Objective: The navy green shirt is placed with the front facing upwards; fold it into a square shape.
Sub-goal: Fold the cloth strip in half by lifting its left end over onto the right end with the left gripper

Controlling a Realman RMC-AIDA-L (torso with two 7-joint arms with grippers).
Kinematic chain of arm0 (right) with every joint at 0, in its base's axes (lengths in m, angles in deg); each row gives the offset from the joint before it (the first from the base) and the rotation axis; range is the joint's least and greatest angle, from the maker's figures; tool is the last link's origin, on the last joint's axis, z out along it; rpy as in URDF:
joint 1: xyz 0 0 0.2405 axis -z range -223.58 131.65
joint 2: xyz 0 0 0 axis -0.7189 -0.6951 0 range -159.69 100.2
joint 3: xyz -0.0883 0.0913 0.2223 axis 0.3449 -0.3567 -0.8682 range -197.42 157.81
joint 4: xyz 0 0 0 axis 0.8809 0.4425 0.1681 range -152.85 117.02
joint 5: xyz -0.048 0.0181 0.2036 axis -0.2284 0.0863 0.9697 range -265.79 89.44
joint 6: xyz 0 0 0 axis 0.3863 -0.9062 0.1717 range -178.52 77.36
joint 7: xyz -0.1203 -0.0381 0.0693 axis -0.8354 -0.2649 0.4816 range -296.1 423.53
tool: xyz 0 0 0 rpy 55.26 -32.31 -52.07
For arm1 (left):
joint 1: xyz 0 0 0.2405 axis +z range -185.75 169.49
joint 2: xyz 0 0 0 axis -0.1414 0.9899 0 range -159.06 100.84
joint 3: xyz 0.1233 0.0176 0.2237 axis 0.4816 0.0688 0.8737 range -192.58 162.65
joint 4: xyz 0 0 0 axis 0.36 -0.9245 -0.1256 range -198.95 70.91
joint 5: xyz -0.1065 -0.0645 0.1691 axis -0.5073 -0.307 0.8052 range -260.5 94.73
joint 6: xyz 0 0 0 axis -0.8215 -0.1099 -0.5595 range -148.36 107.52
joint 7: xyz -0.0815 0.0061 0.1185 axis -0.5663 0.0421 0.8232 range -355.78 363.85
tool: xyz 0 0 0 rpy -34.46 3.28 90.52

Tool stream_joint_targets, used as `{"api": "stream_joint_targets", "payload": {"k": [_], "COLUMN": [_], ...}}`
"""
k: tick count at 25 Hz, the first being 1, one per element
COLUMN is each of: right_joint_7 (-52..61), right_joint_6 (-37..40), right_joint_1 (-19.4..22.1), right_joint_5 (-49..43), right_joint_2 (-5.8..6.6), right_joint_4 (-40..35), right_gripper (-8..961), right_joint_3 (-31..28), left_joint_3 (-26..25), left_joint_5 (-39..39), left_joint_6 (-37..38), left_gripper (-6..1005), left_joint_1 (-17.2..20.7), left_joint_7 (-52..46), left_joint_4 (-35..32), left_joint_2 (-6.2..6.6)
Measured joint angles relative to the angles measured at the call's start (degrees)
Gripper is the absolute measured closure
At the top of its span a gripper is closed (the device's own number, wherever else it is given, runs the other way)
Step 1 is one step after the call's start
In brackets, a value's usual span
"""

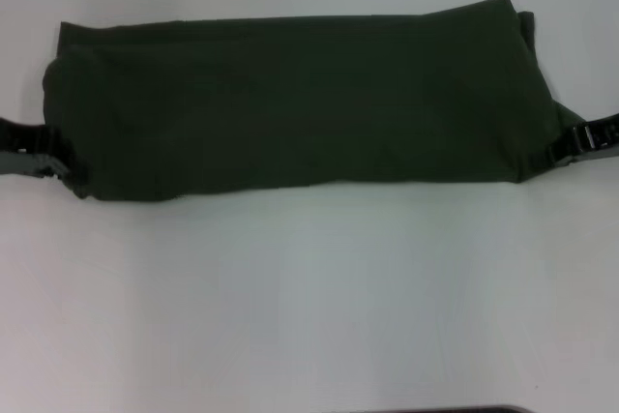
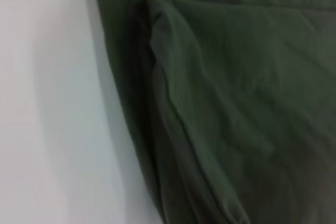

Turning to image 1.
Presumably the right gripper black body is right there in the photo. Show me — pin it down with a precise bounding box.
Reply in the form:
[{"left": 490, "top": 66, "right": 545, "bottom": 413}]
[{"left": 587, "top": 110, "right": 619, "bottom": 168}]

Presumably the dark green printed t-shirt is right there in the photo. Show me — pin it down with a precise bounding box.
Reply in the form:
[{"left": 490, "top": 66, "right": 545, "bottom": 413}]
[{"left": 42, "top": 0, "right": 590, "bottom": 204}]

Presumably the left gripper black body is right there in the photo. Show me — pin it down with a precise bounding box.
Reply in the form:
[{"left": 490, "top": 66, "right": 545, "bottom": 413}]
[{"left": 0, "top": 115, "right": 52, "bottom": 178}]

